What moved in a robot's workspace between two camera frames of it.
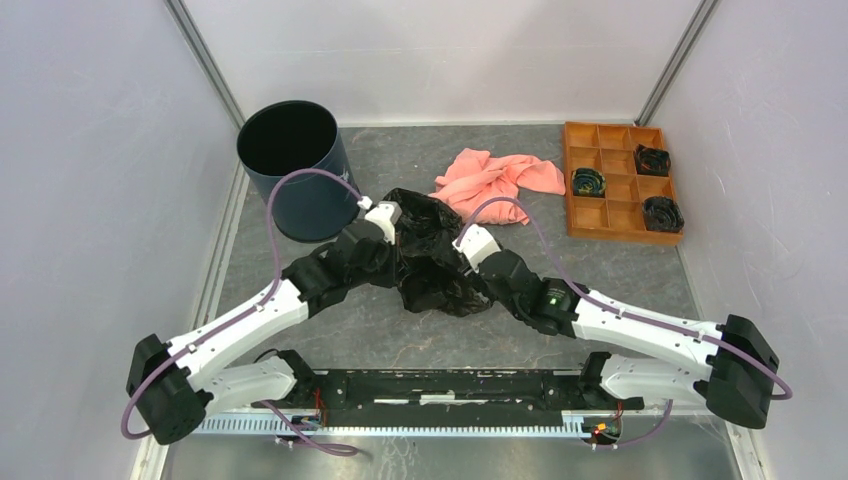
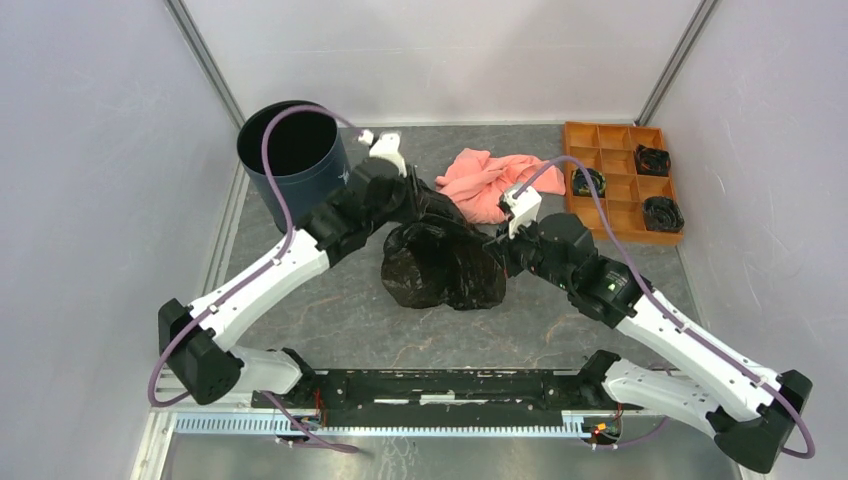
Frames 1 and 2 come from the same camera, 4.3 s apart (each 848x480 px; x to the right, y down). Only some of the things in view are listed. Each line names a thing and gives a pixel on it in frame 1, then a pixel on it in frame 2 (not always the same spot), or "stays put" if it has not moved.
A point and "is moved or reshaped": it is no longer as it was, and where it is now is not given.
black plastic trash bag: [426, 265] is moved or reshaped
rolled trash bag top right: [651, 161] stays put
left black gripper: [385, 247] → [407, 189]
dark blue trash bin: [292, 136] stays put
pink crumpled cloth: [475, 177] stays put
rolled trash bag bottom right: [661, 213] stays put
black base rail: [458, 396] stays put
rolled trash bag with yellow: [588, 182] stays put
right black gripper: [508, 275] → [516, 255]
